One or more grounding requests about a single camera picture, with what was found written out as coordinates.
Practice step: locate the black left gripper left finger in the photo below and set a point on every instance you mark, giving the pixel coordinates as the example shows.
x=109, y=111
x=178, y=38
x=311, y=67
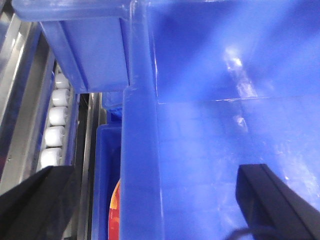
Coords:
x=40, y=207

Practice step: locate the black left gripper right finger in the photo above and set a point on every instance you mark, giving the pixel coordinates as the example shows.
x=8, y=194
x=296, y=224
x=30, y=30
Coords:
x=271, y=209

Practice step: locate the large blue plastic bin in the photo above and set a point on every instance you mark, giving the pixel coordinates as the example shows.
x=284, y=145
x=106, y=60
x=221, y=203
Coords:
x=215, y=84

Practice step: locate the lower blue bin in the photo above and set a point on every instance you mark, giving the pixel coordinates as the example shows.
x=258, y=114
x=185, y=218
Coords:
x=106, y=177

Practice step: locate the blue bin ahead on rollers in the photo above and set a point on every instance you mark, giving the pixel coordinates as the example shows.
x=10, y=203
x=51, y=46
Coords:
x=86, y=38

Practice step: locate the left white roller track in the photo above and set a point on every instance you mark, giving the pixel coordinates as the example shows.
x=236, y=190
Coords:
x=56, y=123

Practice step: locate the red orange packet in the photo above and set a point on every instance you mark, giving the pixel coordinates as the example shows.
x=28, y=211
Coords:
x=114, y=214

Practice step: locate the steel guide rail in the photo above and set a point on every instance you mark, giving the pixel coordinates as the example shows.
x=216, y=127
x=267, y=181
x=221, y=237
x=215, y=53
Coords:
x=26, y=65

